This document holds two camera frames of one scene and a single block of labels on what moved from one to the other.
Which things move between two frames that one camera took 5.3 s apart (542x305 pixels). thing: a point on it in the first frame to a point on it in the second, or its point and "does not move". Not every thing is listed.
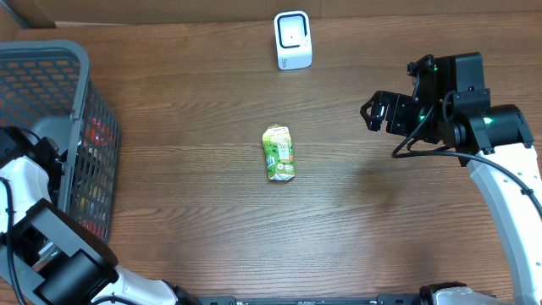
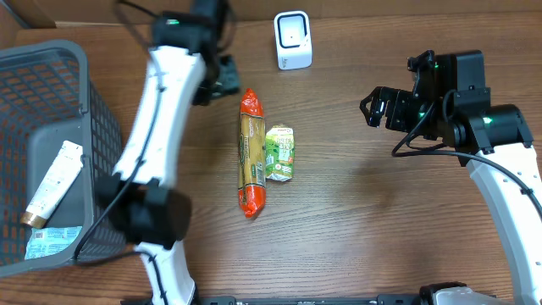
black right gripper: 396,105 does not move
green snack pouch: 279,152 does not move
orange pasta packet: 96,175 to 252,154
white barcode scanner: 293,40 does not move
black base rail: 378,300 does not move
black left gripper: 11,141 to 226,79
